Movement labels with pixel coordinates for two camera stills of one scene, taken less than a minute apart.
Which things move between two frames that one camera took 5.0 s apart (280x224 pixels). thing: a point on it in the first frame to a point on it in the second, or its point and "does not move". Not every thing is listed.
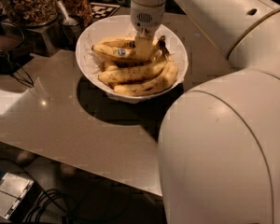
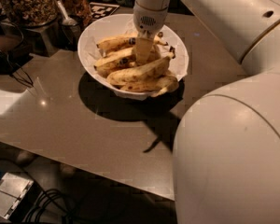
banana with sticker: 123,52 to 109,64
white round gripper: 145,17 does not move
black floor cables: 34,209 does not move
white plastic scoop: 68,21 does not move
